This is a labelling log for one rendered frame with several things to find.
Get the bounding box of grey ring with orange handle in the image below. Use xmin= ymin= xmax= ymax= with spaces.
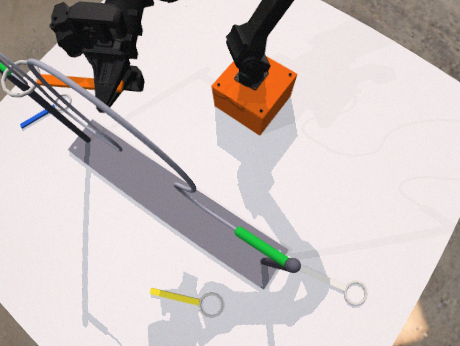
xmin=1 ymin=60 xmax=124 ymax=98

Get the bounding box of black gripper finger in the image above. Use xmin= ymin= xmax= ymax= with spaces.
xmin=82 ymin=48 xmax=131 ymax=106
xmin=98 ymin=70 xmax=136 ymax=114

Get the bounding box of grey loop with yellow handle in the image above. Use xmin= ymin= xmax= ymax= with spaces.
xmin=150 ymin=288 xmax=223 ymax=318

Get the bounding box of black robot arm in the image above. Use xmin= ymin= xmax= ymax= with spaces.
xmin=50 ymin=0 xmax=294 ymax=90

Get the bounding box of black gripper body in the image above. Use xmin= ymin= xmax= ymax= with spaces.
xmin=65 ymin=0 xmax=145 ymax=93

